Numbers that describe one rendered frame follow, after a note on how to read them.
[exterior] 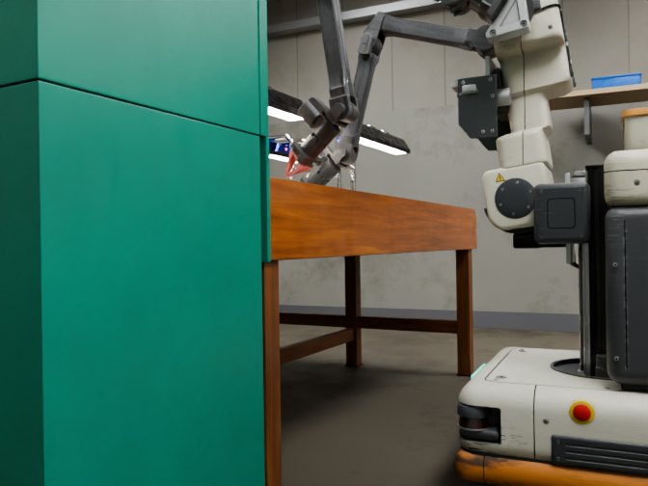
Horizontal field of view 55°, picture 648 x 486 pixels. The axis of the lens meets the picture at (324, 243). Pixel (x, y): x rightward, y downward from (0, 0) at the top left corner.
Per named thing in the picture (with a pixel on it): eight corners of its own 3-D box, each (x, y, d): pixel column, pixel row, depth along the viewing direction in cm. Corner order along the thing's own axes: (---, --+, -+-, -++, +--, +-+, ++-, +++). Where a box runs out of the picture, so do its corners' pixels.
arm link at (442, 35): (367, 5, 206) (377, 16, 215) (356, 45, 207) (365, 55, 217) (501, 26, 189) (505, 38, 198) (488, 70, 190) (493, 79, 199)
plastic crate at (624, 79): (640, 94, 379) (640, 79, 379) (642, 87, 362) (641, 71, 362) (592, 98, 391) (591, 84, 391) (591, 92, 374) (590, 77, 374)
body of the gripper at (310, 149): (287, 146, 174) (305, 126, 171) (306, 150, 183) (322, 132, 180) (301, 162, 172) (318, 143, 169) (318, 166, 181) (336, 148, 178)
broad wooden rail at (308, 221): (475, 249, 292) (474, 208, 292) (255, 261, 133) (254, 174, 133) (450, 249, 298) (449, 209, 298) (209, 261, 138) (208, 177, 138)
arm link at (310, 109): (345, 108, 166) (359, 113, 174) (319, 79, 169) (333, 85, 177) (316, 141, 170) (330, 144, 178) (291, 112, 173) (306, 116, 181)
